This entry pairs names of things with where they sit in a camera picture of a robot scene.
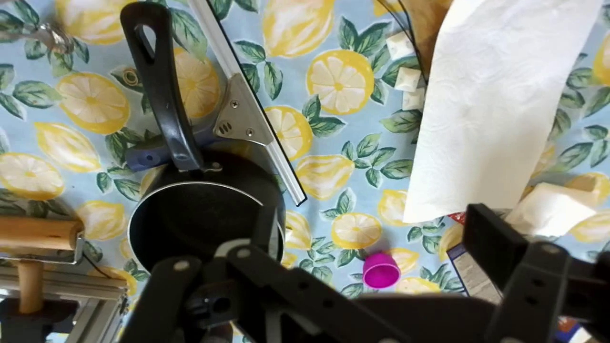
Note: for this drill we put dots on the small silver table utensil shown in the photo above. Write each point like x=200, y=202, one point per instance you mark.
x=49, y=38

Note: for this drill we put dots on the white paper towel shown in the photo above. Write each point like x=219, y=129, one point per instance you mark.
x=495, y=95

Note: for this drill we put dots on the printed cardboard carton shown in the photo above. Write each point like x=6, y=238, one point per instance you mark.
x=473, y=278

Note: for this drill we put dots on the folded white napkin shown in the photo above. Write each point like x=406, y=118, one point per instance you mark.
x=549, y=209

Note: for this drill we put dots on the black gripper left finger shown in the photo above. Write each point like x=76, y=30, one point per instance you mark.
x=286, y=305

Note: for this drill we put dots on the small white cube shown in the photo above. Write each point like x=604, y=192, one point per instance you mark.
x=400, y=45
x=408, y=76
x=414, y=99

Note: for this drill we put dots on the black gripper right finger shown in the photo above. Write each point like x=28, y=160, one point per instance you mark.
x=545, y=291

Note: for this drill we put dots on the aluminium profile frame rack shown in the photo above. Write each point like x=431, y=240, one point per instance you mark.
x=95, y=285

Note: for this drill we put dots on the small pink cup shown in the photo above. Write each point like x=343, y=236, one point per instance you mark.
x=381, y=270

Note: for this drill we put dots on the wooden block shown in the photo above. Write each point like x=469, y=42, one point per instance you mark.
x=38, y=236

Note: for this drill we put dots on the lemon print tablecloth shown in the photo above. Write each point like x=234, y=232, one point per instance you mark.
x=335, y=82

